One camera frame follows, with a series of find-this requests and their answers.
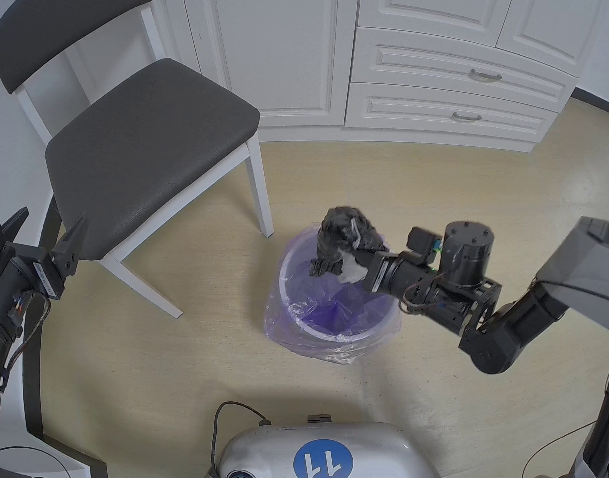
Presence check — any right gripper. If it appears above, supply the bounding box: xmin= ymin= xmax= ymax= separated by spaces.
xmin=308 ymin=248 xmax=436 ymax=301

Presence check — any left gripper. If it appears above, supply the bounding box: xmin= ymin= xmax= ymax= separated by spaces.
xmin=0 ymin=207 xmax=89 ymax=318

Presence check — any black plastic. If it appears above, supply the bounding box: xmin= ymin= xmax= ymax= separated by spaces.
xmin=316 ymin=205 xmax=386 ymax=268

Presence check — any purple plastic bag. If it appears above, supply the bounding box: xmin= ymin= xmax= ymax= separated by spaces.
xmin=263 ymin=221 xmax=403 ymax=366

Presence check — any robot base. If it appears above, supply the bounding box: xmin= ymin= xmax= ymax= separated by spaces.
xmin=219 ymin=415 xmax=442 ymax=478

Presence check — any white trash bin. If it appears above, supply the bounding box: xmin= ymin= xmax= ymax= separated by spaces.
xmin=279 ymin=234 xmax=401 ymax=343

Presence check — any white chair with grey seat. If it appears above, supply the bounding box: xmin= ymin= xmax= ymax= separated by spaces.
xmin=0 ymin=0 xmax=275 ymax=319

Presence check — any white wardrobe with drawers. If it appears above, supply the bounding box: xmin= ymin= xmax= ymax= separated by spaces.
xmin=150 ymin=0 xmax=609 ymax=154

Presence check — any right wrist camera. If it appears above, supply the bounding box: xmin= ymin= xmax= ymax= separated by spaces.
xmin=406 ymin=225 xmax=443 ymax=268

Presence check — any black cable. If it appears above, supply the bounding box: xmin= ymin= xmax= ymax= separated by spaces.
xmin=0 ymin=445 xmax=86 ymax=478
xmin=526 ymin=420 xmax=600 ymax=478
xmin=211 ymin=401 xmax=272 ymax=473

